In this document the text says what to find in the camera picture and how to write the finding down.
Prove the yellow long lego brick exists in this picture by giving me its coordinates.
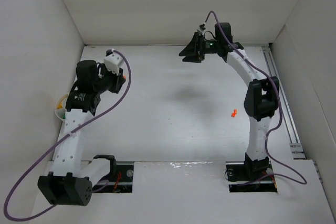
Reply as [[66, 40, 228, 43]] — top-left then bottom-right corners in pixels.
[[57, 99, 66, 110]]

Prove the small orange lego piece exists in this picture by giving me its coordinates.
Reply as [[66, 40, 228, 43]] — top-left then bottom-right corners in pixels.
[[231, 109, 237, 118]]

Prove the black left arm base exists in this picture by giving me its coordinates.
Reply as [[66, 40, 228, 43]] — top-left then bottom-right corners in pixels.
[[89, 154, 134, 194]]

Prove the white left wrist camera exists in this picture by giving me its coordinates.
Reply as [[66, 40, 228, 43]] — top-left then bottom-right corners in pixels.
[[103, 49, 124, 76]]

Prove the white divided round container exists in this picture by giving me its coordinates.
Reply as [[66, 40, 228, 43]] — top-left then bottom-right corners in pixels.
[[54, 94, 68, 121]]

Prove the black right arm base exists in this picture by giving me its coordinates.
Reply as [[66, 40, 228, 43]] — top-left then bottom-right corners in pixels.
[[224, 162, 278, 193]]

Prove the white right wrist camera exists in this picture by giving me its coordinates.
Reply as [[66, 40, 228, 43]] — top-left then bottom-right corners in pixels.
[[197, 23, 207, 36]]

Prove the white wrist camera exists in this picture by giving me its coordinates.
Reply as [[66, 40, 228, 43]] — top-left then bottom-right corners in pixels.
[[197, 23, 207, 36], [103, 49, 124, 76]]

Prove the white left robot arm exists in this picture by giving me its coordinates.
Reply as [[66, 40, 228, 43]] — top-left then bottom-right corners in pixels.
[[37, 55, 125, 206]]

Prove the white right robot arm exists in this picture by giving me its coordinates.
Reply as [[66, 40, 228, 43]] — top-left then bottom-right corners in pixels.
[[179, 23, 279, 182]]

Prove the aluminium rail at table edge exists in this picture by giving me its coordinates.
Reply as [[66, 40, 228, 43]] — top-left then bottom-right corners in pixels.
[[261, 45, 307, 159]]

